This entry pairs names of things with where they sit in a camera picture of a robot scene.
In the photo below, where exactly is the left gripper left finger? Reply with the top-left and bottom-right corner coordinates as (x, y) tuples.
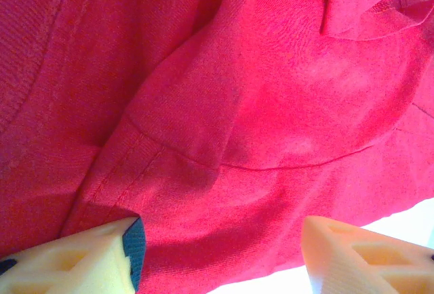
(0, 215), (147, 294)

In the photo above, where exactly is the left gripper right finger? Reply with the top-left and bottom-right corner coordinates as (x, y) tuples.
(300, 215), (434, 294)

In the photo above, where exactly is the red t-shirt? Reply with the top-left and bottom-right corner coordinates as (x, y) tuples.
(0, 0), (434, 294)

